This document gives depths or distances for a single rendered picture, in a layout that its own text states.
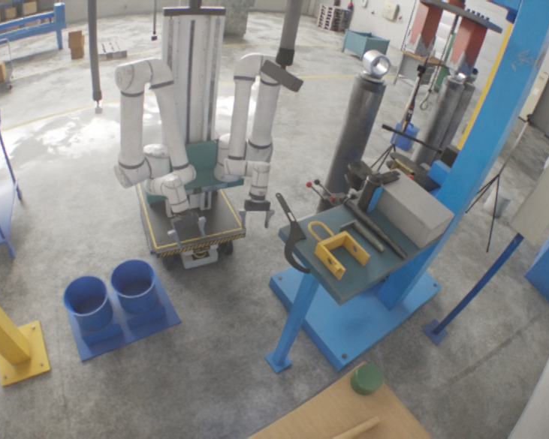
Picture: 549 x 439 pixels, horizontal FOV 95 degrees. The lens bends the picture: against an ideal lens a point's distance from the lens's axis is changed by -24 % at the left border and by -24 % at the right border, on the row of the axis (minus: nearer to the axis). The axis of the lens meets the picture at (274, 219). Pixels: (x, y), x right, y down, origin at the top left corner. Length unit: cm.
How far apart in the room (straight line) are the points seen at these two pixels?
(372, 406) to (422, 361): 143
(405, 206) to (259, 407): 141
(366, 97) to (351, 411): 175
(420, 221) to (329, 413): 90
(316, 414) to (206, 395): 107
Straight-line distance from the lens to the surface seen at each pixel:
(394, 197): 158
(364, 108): 219
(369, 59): 216
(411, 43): 210
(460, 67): 177
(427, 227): 152
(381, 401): 124
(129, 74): 152
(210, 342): 223
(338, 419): 117
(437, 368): 266
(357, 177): 199
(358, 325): 236
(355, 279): 130
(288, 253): 129
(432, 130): 340
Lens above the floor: 202
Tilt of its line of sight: 42 degrees down
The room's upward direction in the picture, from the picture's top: 12 degrees clockwise
